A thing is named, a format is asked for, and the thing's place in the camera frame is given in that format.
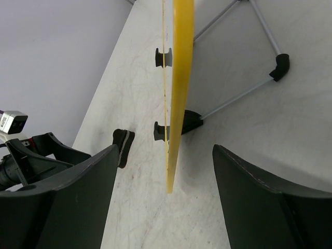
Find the left whiteboard stand foot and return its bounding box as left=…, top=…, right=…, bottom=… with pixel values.
left=155, top=48, right=173, bottom=68

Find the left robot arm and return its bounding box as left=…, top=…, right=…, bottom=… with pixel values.
left=1, top=132, right=91, bottom=191

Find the whiteboard stand foot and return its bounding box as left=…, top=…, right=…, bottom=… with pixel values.
left=153, top=109, right=203, bottom=141
left=155, top=48, right=173, bottom=68

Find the black bone-shaped eraser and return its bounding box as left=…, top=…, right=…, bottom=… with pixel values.
left=113, top=129, right=135, bottom=169

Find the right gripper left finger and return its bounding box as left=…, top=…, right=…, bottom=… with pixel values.
left=1, top=145, right=119, bottom=248

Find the metal wire whiteboard stand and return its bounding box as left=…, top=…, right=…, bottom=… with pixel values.
left=187, top=1, right=290, bottom=120

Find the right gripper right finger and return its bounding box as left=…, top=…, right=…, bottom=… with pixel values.
left=212, top=145, right=331, bottom=248

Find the right whiteboard stand foot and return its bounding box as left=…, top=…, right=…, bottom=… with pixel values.
left=153, top=109, right=203, bottom=141

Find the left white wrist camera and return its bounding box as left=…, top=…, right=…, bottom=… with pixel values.
left=1, top=110, right=28, bottom=142

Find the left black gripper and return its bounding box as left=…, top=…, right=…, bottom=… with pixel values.
left=4, top=132, right=91, bottom=186

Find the yellow framed whiteboard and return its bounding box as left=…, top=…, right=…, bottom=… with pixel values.
left=162, top=1, right=195, bottom=194

